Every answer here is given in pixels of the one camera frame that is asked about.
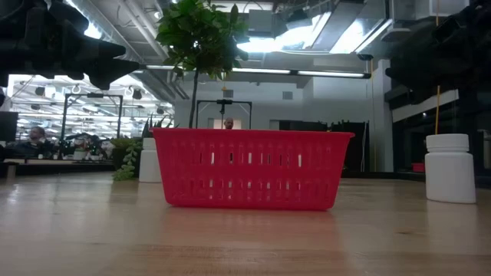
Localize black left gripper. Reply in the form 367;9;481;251
22;0;140;91

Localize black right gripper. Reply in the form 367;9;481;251
385;0;491;95

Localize white plastic pill bottle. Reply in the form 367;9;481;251
424;133;477;205
138;137;163;184

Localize red plastic slotted basket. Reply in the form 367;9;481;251
151;127;356;212

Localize tall green plant black pot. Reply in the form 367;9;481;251
155;0;250;130

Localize small trailing succulent plant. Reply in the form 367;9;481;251
110;136;143;182

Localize black monitor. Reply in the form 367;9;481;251
0;110;19;143

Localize long ceiling tube light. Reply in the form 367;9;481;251
231;67;372;80

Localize black metal rig frame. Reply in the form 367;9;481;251
60;92;124;140
196;99;253;130

